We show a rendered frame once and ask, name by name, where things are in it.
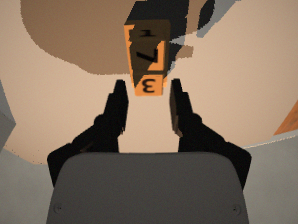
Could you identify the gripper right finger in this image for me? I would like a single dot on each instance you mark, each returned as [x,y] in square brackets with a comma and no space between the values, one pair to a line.
[194,136]

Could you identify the orange digit cube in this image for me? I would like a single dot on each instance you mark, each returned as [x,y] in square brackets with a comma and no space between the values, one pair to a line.
[148,82]
[147,49]

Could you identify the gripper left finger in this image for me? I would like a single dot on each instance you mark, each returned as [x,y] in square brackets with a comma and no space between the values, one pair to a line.
[100,136]

